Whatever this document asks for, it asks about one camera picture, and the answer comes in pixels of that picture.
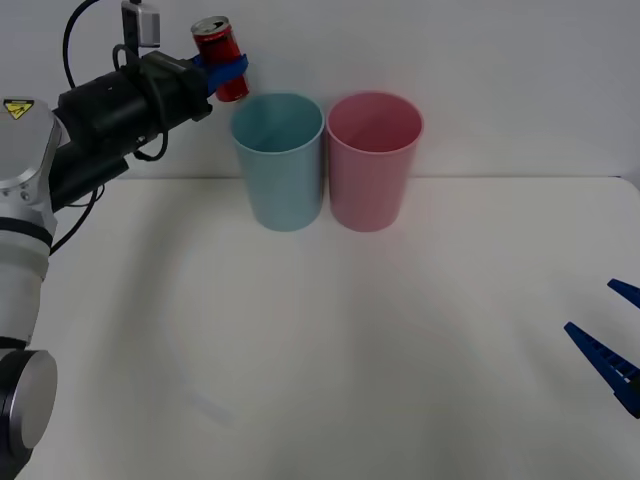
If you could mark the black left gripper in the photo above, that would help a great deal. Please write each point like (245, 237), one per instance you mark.
(180, 92)

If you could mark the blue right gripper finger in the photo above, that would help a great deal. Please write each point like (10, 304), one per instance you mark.
(607, 362)
(627, 292)

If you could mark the red drink can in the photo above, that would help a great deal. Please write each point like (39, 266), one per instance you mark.
(216, 45)

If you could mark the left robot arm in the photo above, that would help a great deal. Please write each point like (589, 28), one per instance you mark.
(30, 240)

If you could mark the pale blue plastic bin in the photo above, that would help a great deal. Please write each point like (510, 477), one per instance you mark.
(280, 165)

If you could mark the pink plastic bin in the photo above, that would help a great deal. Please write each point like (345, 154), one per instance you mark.
(372, 165)

